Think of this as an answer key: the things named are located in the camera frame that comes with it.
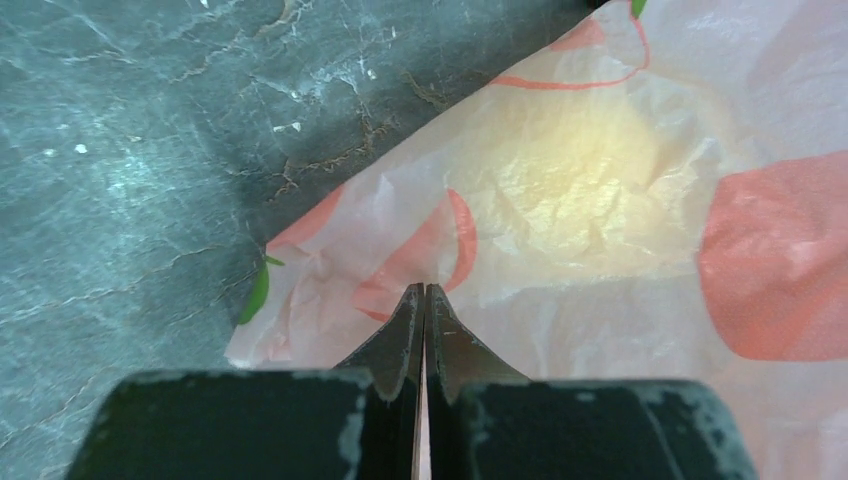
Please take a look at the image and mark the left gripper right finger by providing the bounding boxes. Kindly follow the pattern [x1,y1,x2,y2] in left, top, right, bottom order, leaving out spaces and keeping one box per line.
[424,284,757,479]

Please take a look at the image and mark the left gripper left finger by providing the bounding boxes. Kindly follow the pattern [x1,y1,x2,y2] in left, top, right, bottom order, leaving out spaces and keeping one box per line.
[68,284,425,479]

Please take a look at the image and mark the pink plastic bag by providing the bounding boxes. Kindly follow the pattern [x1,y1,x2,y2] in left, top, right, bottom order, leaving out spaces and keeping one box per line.
[225,1,847,479]

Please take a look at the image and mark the yellow fruit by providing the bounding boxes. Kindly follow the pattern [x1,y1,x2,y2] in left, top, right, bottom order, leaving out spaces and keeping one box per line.
[448,89,721,278]

